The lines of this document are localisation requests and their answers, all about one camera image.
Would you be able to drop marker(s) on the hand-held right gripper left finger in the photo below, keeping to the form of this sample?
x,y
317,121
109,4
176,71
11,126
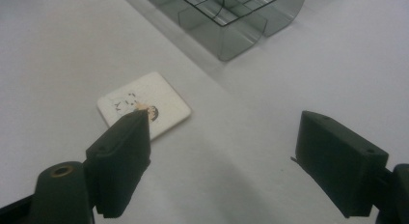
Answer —
x,y
119,166

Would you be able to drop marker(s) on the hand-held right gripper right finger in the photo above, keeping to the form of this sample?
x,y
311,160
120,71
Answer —
x,y
340,166

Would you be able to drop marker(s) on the clear grey plastic organizer box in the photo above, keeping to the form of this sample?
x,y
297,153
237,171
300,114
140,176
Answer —
x,y
225,18

